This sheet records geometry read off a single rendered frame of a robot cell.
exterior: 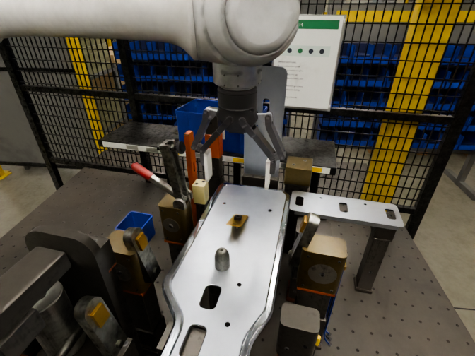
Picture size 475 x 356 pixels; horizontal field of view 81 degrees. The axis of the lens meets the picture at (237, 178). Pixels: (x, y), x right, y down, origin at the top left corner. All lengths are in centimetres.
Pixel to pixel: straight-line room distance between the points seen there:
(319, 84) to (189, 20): 80
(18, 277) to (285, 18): 42
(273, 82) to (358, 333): 73
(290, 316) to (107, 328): 31
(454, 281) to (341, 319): 144
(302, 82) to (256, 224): 58
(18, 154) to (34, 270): 299
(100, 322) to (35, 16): 44
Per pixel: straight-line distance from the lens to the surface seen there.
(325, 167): 95
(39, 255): 47
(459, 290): 228
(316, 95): 109
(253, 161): 90
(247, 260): 64
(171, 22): 35
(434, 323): 106
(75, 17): 43
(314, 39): 106
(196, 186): 76
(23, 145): 332
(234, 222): 69
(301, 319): 58
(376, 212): 85
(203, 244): 67
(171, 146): 64
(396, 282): 111
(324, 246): 63
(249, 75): 50
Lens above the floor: 147
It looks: 31 degrees down
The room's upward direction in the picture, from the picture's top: straight up
